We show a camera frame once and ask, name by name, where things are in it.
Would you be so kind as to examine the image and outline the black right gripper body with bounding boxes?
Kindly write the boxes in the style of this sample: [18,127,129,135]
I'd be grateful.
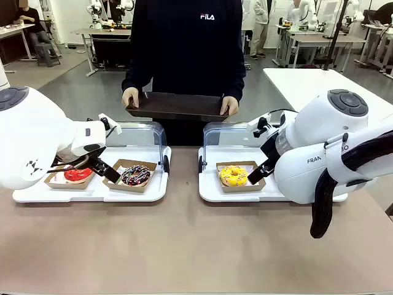
[260,129,282,175]

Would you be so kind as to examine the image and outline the person in dark Fila sweater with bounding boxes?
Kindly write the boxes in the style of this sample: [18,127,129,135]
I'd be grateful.
[122,0,247,147]

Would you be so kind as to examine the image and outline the person's right hand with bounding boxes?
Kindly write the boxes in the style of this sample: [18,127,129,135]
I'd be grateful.
[122,87,143,109]

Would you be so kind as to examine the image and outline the black stand pole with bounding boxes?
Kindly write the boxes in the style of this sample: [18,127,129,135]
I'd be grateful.
[324,0,345,70]

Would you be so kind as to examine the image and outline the chocolate donut with coloured sprinkles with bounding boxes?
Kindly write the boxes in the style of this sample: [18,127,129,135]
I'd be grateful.
[120,165,152,187]

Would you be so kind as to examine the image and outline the background workbench with grey legs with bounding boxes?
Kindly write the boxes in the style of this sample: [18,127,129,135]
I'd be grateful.
[70,27,133,77]

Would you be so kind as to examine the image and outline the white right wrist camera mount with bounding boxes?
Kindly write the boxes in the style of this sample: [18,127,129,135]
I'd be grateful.
[247,112,274,138]

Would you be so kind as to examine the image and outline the clear display case lid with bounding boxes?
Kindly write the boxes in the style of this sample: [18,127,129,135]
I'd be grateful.
[203,122,273,149]
[105,121,168,164]

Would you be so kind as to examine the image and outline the person's left forearm dark sleeve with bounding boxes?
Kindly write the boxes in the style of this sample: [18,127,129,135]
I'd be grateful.
[220,60,247,102]

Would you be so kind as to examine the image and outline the grey background lab tables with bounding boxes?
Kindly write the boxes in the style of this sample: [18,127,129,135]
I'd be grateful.
[274,23,368,69]

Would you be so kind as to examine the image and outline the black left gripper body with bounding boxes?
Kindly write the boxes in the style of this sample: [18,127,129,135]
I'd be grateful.
[82,147,109,176]

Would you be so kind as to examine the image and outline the red glazed donut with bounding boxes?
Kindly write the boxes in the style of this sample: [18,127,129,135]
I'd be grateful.
[63,165,94,184]

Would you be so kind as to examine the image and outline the person's left hand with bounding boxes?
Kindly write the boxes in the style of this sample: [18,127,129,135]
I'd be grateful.
[219,95,240,117]

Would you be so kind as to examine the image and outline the cardboard box of yellow donut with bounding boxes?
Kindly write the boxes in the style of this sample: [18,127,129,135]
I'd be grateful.
[216,160,267,194]

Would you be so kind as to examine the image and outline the grey step stool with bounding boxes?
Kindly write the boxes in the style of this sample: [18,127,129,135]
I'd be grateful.
[34,42,61,67]

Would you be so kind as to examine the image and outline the seated person in black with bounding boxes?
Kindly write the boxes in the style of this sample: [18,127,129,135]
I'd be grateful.
[14,0,58,58]

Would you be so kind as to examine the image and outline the person's right forearm dark sleeve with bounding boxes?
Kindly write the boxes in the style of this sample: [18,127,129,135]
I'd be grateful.
[122,57,152,93]

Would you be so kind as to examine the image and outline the dark brown serving tray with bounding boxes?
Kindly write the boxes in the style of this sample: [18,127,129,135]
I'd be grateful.
[125,91,230,122]

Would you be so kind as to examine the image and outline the standing person in beige trousers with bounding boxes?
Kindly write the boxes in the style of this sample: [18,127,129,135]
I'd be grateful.
[249,0,271,60]

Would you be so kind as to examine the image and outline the cardboard box of sprinkle donut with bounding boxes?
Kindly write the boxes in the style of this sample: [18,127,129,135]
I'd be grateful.
[102,159,158,195]

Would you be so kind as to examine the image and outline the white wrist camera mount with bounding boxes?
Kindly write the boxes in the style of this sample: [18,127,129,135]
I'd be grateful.
[98,112,122,136]
[247,112,274,138]

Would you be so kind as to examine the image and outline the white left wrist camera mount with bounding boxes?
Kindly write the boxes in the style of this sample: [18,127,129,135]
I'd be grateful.
[98,112,122,136]

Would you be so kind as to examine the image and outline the black cable sleeve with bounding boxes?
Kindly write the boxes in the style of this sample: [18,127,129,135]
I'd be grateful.
[309,130,393,239]

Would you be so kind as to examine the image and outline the white cylindrical column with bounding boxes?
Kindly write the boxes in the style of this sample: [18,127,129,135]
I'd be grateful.
[0,57,9,90]

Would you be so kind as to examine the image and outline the white display case base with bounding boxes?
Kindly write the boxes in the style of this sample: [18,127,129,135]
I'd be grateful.
[198,145,349,203]
[12,146,172,204]

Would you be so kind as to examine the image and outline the yellow glazed sprinkle donut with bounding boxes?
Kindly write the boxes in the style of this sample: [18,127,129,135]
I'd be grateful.
[220,165,249,187]

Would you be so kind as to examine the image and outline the cardboard box of red donut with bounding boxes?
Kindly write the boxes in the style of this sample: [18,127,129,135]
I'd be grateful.
[44,165,99,190]

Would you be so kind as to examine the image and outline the white background desk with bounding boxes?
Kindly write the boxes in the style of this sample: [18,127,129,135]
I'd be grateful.
[0,23,36,61]

